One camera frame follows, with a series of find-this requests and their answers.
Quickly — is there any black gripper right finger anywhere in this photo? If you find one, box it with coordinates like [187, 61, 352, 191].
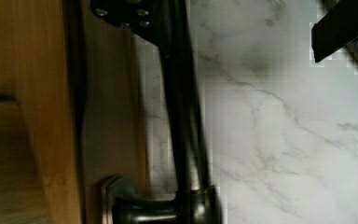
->
[311, 0, 358, 63]

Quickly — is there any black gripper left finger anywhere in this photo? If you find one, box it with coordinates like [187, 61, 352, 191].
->
[90, 0, 168, 47]

